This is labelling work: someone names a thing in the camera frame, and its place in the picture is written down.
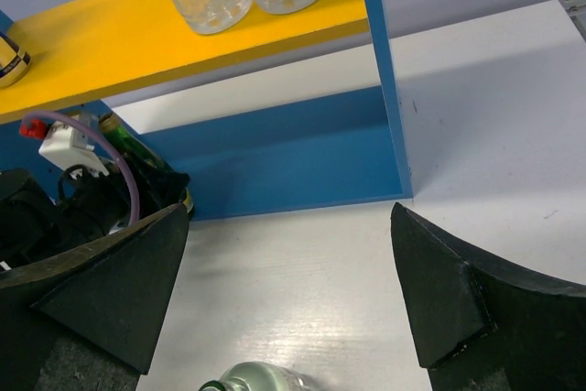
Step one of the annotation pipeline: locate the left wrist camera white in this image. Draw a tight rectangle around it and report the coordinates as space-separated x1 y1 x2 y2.
19 117 110 178

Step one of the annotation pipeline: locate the right energy drink can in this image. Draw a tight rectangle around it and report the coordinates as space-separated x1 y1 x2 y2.
0 33 31 89

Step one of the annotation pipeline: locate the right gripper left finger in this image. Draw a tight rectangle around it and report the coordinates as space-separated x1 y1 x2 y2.
1 204 190 390

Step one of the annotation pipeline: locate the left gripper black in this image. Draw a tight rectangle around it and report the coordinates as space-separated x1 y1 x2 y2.
0 164 191 268

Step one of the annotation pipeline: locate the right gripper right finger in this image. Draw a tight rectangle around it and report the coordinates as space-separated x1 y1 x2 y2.
390 203 585 390

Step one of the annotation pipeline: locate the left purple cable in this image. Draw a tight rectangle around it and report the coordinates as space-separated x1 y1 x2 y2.
20 110 141 227

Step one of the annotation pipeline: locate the green glass bottle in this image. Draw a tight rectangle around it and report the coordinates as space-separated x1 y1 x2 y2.
99 111 196 218

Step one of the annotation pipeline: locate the aluminium rail frame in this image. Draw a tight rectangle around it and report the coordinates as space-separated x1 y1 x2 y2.
562 0 586 40

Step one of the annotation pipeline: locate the clear glass bottle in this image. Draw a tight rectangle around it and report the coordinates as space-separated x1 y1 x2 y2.
199 362 322 391

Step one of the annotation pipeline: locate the yellow shelf board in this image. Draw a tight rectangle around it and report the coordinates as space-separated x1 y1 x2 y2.
1 0 368 123

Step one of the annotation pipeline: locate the blue wooden shelf frame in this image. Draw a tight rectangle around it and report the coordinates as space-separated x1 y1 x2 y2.
1 0 411 220

